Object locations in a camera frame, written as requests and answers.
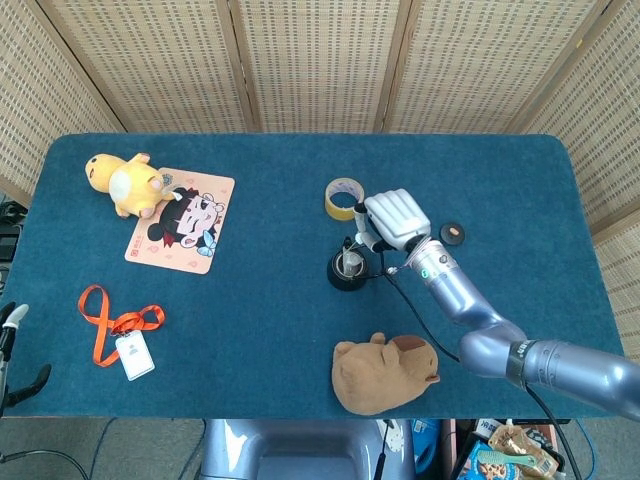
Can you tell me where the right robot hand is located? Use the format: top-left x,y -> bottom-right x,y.
351,187 -> 434,255

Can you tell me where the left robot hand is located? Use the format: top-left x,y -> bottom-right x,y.
0,301 -> 53,407

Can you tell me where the black cast iron teapot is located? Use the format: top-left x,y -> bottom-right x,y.
326,236 -> 386,292

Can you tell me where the small black round lid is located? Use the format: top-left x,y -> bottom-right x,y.
439,222 -> 467,246

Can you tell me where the yellow packing tape roll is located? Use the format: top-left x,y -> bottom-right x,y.
323,177 -> 365,221

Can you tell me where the dark equipment pile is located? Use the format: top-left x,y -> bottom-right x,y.
0,199 -> 25,264

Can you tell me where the white id badge card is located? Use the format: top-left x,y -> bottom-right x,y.
114,330 -> 156,383

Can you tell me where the brown capybara plush toy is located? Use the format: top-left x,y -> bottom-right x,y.
331,332 -> 442,416

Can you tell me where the woven wooden folding screen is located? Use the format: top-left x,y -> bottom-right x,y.
0,0 -> 640,361

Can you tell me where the blue felt table cover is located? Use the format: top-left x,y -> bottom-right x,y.
0,132 -> 634,420

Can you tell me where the yellow plush toy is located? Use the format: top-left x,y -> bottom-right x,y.
84,152 -> 184,220

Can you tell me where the cartoon girl mouse pad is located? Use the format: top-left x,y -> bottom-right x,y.
123,167 -> 236,276

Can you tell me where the blue box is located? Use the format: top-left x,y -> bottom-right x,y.
412,418 -> 444,471

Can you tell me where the grey robot torso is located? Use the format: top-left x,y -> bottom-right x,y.
198,418 -> 416,480

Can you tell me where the teal comb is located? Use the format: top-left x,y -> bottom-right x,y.
474,448 -> 531,469

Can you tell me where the orange lanyard ribbon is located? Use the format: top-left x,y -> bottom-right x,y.
77,284 -> 167,369

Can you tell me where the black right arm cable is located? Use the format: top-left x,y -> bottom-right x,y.
383,249 -> 586,480

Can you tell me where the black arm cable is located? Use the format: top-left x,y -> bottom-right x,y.
0,451 -> 91,480
383,249 -> 586,480

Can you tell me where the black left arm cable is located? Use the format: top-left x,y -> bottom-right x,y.
0,451 -> 91,480

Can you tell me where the black torso cable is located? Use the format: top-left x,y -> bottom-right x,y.
374,419 -> 396,480

